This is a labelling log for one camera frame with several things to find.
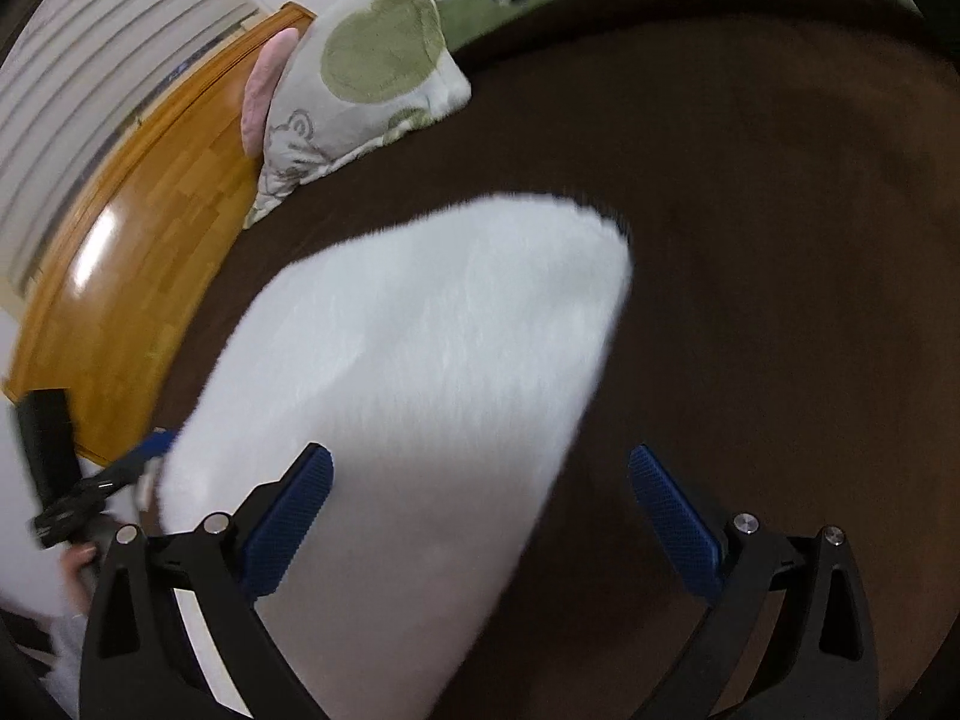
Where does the pink pillow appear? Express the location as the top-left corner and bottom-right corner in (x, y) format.
(241, 26), (301, 158)

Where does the wooden headboard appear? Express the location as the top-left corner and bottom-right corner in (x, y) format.
(3, 4), (313, 465)

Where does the person's left hand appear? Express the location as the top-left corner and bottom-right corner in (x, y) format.
(60, 543), (98, 616)

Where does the white radiator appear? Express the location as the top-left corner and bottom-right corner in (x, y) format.
(2, 0), (257, 294)

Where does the brown plush blanket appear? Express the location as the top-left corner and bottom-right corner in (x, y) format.
(155, 0), (958, 718)

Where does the green and white pillow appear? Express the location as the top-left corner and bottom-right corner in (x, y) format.
(244, 0), (472, 227)

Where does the white fluffy cardigan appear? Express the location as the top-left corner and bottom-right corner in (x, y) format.
(158, 195), (631, 718)

